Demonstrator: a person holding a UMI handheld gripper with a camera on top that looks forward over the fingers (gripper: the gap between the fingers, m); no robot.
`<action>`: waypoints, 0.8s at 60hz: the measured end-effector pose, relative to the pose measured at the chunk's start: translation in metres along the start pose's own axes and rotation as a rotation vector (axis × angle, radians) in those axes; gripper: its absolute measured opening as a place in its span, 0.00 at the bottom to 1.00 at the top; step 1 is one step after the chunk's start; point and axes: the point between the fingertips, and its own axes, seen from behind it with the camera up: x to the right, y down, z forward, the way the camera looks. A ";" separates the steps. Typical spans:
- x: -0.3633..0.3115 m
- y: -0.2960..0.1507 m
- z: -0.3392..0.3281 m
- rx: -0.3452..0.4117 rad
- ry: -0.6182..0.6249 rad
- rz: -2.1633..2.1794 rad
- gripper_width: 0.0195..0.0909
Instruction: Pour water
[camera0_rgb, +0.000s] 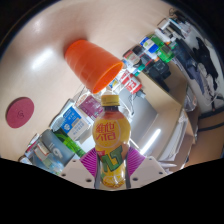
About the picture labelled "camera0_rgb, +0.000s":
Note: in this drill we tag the wooden shelf unit with books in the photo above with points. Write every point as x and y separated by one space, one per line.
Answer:
186 133

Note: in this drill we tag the white bottle with blue cap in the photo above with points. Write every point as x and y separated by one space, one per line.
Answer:
149 45

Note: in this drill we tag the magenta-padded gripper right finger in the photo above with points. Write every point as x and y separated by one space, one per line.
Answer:
136 160

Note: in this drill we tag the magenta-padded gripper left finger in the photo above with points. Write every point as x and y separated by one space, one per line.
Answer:
89 160

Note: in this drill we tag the green glass bottle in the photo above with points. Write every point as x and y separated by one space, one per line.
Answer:
71 145

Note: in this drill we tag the yellow drink bottle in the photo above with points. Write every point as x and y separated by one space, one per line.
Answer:
111 140

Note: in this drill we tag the flat round red coaster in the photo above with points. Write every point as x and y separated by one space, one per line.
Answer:
20 112

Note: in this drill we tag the dark hanging clothes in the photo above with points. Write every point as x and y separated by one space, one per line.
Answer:
203 63

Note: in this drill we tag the red and white canister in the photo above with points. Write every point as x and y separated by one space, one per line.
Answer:
130 82

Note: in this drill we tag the green jar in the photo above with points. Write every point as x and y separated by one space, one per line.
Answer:
165 54

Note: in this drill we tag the under-shelf light strip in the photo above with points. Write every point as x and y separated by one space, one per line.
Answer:
150 141

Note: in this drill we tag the orange plastic cup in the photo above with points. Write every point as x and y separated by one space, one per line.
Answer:
90 63

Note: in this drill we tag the grey shaker bottle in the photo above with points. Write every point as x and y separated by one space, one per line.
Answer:
55 146

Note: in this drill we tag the blue and white carton box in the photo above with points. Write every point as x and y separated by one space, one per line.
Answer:
76 122

